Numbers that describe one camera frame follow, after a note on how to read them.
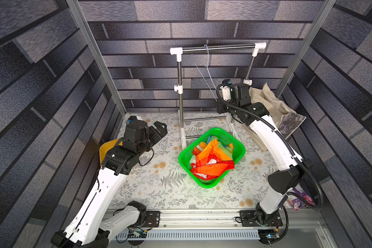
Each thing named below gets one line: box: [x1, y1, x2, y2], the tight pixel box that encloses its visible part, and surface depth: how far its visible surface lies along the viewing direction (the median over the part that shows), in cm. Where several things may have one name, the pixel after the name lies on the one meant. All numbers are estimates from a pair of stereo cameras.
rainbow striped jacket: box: [189, 135, 236, 181], surface depth 82 cm
